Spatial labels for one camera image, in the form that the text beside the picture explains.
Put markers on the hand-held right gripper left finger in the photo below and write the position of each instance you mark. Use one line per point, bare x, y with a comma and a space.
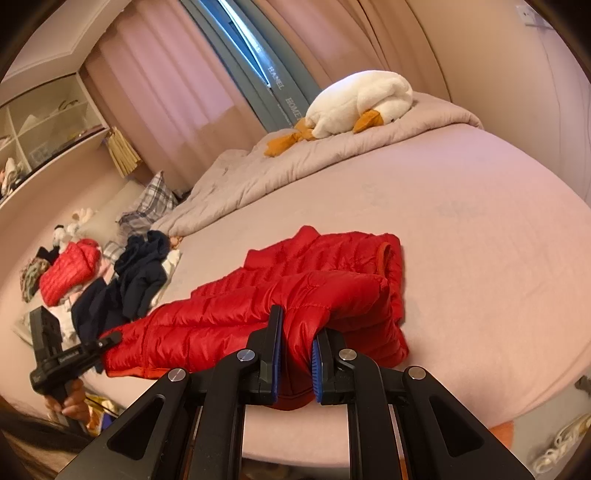
275, 364

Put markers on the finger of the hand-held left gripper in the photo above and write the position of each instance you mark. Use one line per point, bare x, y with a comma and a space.
111, 340
99, 364

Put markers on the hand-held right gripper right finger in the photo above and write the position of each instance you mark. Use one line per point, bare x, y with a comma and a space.
316, 369

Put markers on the red puffer jacket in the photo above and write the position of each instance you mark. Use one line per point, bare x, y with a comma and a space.
69, 277
323, 286

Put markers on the pile of small clothes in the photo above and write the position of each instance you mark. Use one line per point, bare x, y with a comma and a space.
10, 177

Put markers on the person's left hand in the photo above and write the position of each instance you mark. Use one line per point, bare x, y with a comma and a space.
74, 401

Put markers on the floral patterned cloth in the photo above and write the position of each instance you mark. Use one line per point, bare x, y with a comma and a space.
32, 279

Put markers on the folded red puffer jacket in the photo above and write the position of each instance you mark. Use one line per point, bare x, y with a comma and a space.
69, 277

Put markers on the navy blue garment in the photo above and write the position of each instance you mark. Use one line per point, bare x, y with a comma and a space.
141, 272

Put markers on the person's dark hair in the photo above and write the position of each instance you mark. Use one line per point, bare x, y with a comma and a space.
32, 443

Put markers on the cream plush toy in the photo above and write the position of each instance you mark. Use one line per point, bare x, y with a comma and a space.
81, 219

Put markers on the beige pillow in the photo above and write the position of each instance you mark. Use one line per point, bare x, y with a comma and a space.
108, 203

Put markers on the plaid pillow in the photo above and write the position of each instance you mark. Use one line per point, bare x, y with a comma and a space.
152, 201

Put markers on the yellow hanging cloth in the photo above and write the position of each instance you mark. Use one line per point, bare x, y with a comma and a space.
122, 152

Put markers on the white shelf unit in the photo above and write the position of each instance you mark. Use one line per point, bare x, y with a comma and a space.
51, 134

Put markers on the beige quilt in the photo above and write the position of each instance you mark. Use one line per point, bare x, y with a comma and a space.
323, 157

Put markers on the pink curtain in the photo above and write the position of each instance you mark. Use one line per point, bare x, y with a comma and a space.
351, 37
175, 92

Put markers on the white plush goose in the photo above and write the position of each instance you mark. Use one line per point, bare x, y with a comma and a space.
360, 101

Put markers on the teal curtain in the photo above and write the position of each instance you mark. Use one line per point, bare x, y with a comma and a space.
277, 87

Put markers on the window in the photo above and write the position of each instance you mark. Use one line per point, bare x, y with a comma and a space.
244, 37

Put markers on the white wall socket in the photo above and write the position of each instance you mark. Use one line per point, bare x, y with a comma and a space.
538, 17

